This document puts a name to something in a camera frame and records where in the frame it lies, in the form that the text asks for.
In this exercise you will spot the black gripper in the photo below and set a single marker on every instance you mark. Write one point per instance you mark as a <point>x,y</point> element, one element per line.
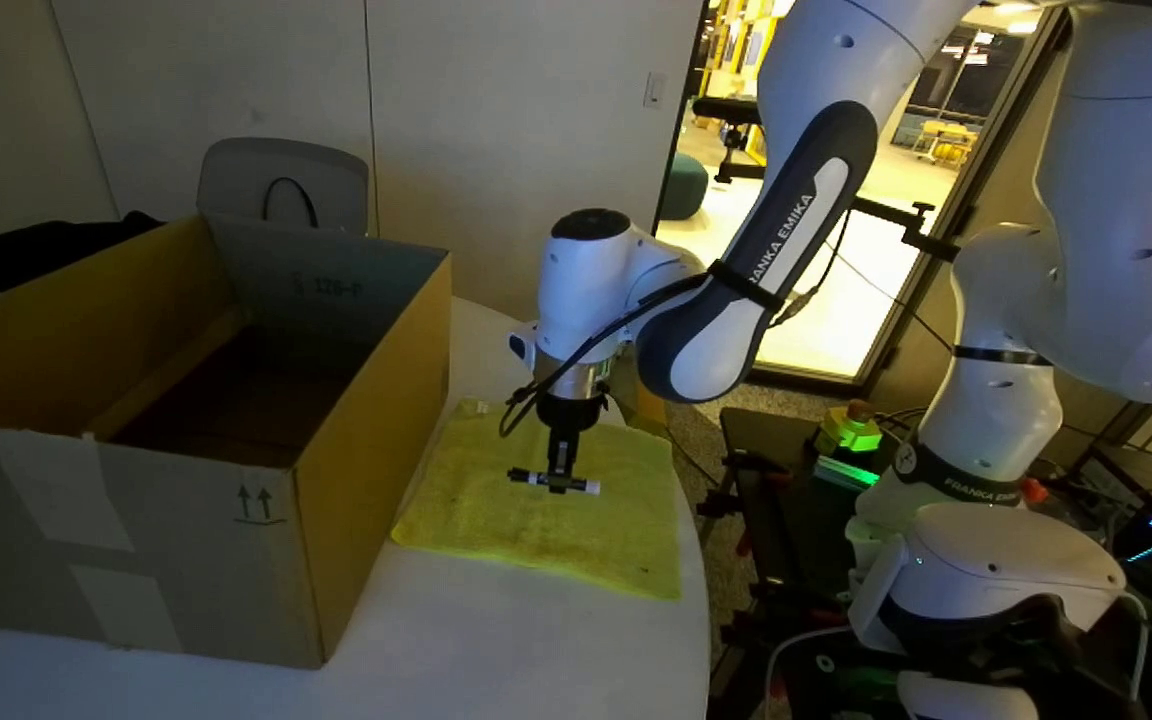
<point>566,424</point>

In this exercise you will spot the yellow-green towel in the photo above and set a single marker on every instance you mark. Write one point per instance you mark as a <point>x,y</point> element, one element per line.
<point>619,532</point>

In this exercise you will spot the black and white marker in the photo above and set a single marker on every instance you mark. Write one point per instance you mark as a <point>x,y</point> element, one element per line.
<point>557,480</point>

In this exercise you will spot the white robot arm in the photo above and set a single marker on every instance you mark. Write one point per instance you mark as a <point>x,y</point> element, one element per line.
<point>956,580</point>

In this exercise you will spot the open cardboard box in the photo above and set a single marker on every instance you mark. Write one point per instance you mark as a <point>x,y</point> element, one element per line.
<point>204,435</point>

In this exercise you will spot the green lit device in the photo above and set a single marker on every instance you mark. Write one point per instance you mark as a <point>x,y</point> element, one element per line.
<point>845,450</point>

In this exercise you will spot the dark green round stool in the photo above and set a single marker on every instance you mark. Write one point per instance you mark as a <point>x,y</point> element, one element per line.
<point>680,190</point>

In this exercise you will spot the grey chair back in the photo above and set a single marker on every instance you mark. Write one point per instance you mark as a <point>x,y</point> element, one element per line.
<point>286,181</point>

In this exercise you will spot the black bag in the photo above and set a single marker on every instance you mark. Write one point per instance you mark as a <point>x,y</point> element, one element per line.
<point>39,250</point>

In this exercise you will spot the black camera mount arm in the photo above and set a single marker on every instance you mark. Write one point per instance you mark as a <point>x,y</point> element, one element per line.
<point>741,119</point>

